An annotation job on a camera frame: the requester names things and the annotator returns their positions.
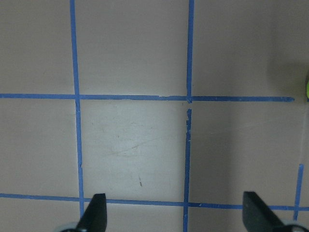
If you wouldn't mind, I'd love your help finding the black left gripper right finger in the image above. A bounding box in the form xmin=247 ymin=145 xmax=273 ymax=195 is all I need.
xmin=242 ymin=191 xmax=309 ymax=232

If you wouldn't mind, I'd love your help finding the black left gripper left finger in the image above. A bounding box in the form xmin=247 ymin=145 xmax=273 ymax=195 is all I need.
xmin=57 ymin=193 xmax=107 ymax=232

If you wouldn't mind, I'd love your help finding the green apple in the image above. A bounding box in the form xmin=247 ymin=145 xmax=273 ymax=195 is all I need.
xmin=306 ymin=74 xmax=309 ymax=102

